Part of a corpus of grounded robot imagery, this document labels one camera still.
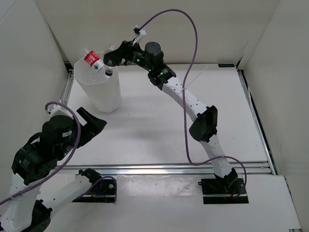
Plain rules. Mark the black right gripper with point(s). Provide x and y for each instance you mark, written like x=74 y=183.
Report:
x=116 y=57

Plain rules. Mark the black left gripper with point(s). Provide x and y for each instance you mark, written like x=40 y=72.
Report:
x=93 y=125

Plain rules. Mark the small black label bottle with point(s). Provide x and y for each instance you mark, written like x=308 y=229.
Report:
x=108 y=69

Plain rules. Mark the red label plastic bottle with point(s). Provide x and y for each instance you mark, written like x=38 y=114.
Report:
x=92 y=59

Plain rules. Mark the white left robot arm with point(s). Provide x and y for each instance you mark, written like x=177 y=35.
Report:
x=36 y=162

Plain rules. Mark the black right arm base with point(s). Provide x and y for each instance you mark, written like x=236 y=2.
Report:
x=214 y=192

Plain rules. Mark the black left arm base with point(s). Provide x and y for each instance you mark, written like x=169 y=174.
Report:
x=104 y=190

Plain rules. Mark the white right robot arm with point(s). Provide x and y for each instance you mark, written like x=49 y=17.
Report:
x=204 y=118

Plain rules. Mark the white translucent plastic bin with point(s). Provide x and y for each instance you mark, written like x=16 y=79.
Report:
x=102 y=90

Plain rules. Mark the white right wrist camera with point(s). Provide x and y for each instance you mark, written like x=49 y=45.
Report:
x=139 y=34

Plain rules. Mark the aluminium right rail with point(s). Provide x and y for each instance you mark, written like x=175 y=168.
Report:
x=257 y=121

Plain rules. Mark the aluminium front rail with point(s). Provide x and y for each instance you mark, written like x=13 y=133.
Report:
x=149 y=169

